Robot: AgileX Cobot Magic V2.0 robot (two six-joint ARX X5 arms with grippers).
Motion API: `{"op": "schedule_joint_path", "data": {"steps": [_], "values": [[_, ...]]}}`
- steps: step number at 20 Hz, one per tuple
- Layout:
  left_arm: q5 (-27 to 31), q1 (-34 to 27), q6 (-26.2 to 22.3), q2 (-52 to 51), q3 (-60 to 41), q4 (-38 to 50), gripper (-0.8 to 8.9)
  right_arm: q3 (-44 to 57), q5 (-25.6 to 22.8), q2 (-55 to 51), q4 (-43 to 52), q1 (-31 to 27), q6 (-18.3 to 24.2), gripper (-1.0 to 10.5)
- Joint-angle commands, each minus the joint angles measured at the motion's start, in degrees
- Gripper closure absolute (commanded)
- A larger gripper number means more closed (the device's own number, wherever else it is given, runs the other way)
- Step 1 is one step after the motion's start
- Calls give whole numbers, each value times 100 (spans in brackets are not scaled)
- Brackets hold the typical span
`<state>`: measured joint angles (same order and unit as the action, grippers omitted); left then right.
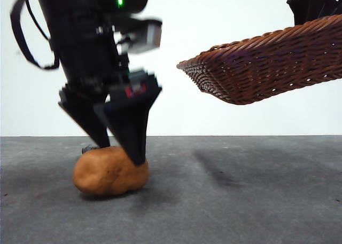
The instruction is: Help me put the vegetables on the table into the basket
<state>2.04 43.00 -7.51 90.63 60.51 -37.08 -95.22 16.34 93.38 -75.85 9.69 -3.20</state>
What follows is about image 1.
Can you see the purple eggplant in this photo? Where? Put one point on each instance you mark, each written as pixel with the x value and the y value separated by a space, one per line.
pixel 89 148

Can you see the brown potato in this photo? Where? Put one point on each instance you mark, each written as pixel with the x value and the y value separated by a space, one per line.
pixel 107 177

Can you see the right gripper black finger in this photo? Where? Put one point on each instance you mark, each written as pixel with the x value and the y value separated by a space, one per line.
pixel 318 6

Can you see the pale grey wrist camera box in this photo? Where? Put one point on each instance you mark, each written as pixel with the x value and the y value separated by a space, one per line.
pixel 152 34

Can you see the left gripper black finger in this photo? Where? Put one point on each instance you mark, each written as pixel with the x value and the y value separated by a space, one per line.
pixel 85 113
pixel 133 121

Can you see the brown wicker basket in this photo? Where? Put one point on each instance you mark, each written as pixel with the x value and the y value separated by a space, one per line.
pixel 267 65

